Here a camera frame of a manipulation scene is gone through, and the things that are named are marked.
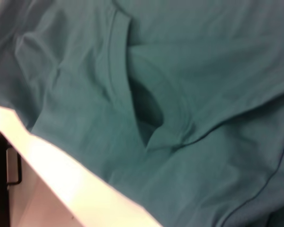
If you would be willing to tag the black flat panel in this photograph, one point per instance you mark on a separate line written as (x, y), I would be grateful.
(0, 179)

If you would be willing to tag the teal blue printed t-shirt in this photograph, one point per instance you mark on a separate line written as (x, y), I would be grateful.
(156, 94)

